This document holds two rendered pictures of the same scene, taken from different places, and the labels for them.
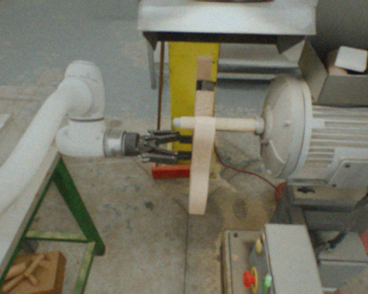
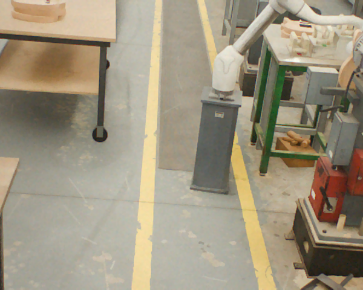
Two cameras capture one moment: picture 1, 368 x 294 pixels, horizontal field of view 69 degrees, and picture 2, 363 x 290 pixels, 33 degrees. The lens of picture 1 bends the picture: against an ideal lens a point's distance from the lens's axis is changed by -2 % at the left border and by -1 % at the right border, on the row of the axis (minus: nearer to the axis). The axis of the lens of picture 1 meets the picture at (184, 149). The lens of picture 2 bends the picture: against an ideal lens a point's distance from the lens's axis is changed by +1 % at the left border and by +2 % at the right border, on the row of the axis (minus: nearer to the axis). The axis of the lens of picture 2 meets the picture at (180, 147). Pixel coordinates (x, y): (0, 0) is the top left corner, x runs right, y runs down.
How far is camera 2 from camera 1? 3.63 m
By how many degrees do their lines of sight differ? 67
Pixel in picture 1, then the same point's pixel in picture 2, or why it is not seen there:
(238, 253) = not seen: hidden behind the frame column
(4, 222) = (311, 60)
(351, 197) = (360, 82)
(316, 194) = (356, 77)
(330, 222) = (351, 94)
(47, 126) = (339, 18)
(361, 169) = (358, 54)
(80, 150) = (348, 48)
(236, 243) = not seen: hidden behind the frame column
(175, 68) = not seen: outside the picture
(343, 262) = (339, 117)
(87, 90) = not seen: outside the picture
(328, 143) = not seen: outside the picture
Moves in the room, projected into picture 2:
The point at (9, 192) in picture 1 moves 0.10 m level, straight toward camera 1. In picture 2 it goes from (312, 16) to (305, 19)
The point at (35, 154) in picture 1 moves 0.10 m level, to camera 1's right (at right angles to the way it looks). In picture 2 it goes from (327, 19) to (332, 23)
